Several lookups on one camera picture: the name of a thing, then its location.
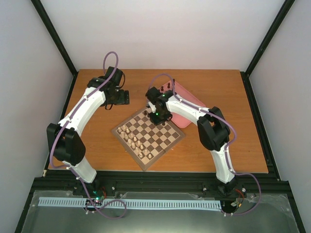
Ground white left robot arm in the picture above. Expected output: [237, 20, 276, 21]
[47, 67, 129, 196]

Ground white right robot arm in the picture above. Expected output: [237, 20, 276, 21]
[145, 87, 237, 197]

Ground pink tray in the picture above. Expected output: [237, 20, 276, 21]
[161, 81, 209, 128]

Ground wooden chessboard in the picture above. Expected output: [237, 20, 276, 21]
[111, 107, 185, 171]

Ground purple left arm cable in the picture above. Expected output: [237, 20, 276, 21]
[49, 51, 127, 220]

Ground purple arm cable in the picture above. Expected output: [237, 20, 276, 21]
[148, 73, 262, 216]
[49, 51, 127, 220]

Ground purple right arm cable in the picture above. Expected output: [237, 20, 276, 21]
[148, 73, 262, 216]

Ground black aluminium frame rail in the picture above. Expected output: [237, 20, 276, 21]
[30, 170, 291, 197]

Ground light blue cable duct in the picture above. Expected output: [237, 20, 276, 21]
[38, 197, 221, 211]

